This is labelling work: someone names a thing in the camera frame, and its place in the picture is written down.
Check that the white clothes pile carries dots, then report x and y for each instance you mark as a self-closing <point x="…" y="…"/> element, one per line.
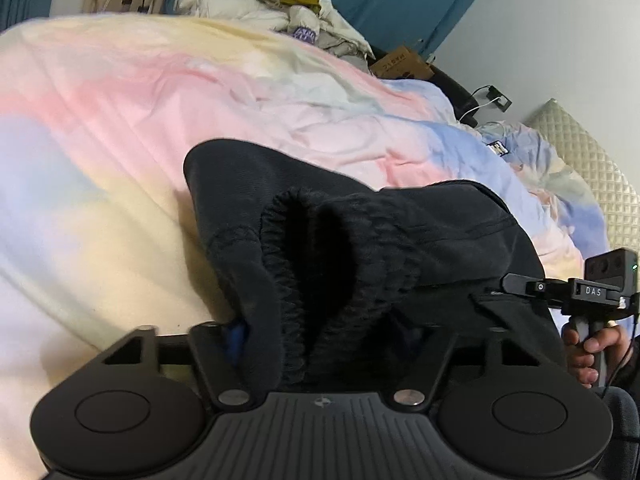
<point x="328" y="30"/>

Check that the dark navy garment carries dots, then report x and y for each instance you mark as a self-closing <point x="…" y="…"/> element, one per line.
<point x="466" y="237"/>

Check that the black knit garment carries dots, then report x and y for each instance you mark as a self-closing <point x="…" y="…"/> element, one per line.
<point x="340" y="263"/>

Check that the pastel rainbow bed sheet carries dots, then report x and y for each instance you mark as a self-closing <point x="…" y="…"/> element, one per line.
<point x="98" y="233"/>

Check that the quilted beige headboard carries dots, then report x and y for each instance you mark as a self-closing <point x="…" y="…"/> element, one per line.
<point x="617" y="198"/>

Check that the person's right hand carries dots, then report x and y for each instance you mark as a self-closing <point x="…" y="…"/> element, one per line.
<point x="611" y="343"/>

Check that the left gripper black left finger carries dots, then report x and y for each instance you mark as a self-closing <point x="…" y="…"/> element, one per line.
<point x="141" y="405"/>

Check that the black charger with white cable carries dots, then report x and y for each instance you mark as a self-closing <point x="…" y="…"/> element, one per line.
<point x="482" y="97"/>

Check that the brown paper bag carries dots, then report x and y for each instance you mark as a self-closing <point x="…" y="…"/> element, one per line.
<point x="402" y="63"/>

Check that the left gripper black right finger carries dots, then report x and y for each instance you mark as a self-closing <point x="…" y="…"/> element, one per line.
<point x="501" y="407"/>

